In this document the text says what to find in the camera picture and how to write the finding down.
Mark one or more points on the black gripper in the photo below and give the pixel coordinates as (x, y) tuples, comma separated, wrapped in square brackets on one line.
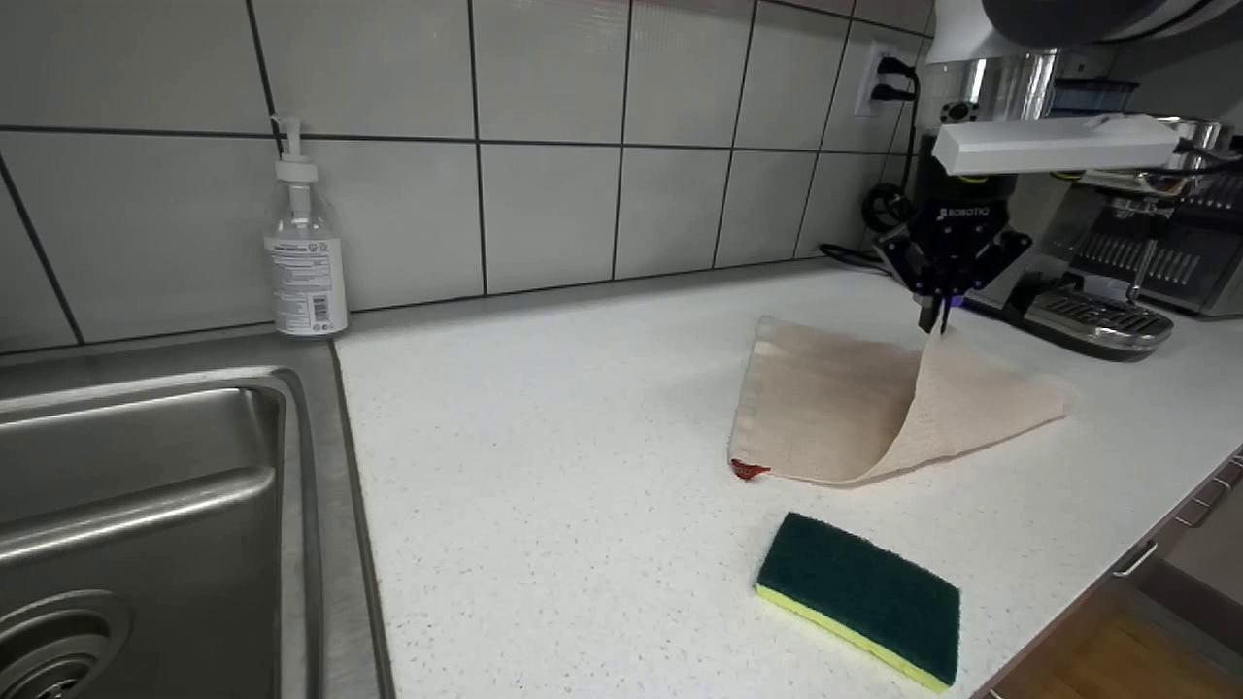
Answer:
[(956, 215)]

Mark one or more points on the beige waffle weave towel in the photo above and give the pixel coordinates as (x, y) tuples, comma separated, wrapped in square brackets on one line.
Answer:
[(830, 403)]

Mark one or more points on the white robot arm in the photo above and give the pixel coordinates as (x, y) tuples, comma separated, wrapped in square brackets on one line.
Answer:
[(1114, 21)]

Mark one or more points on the stainless steel espresso machine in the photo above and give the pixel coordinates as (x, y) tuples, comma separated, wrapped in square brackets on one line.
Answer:
[(1114, 323)]

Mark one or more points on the green and yellow sponge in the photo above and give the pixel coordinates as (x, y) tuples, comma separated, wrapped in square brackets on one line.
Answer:
[(859, 597)]

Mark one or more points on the clear soap pump bottle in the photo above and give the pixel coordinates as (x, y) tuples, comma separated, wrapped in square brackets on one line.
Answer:
[(305, 267)]

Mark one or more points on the stainless steel sink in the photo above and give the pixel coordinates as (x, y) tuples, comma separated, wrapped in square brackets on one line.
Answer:
[(143, 518)]

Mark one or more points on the white wall outlet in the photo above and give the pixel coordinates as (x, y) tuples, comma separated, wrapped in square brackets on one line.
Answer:
[(872, 65)]

